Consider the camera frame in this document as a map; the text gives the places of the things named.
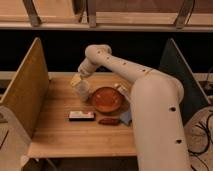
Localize right dark side panel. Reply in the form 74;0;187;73
159;39;210;125

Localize blue white sponge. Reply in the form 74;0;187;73
120;110;132;126

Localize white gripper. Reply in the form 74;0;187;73
70;69;91;87

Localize black and white box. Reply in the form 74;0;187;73
69;111;95;121

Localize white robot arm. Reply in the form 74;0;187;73
71;45;191;171

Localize orange bowl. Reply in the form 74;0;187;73
90;87;124;113

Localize black cables on floor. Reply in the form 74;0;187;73
187;109;213;171

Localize red sausage toy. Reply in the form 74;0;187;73
98;118;120;126

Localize left wooden side panel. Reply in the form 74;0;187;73
0;38;49;143

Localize white ceramic cup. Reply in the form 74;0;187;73
75;80;90;102

